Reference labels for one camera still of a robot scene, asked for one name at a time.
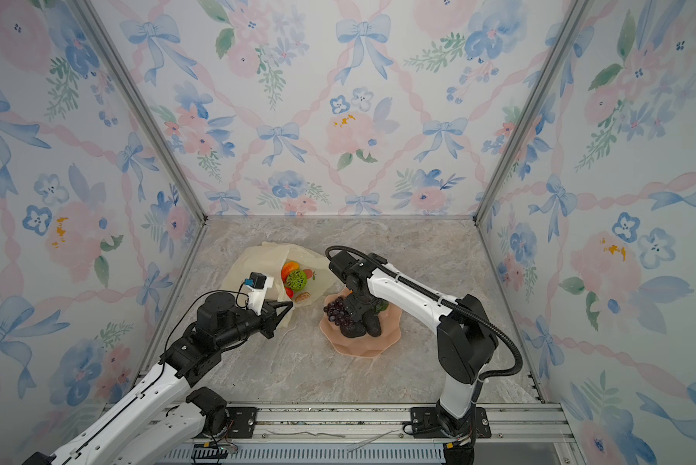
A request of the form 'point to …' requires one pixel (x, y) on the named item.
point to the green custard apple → (297, 280)
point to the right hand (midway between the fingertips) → (372, 300)
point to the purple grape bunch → (337, 313)
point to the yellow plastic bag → (268, 259)
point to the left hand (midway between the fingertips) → (292, 303)
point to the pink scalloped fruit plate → (364, 345)
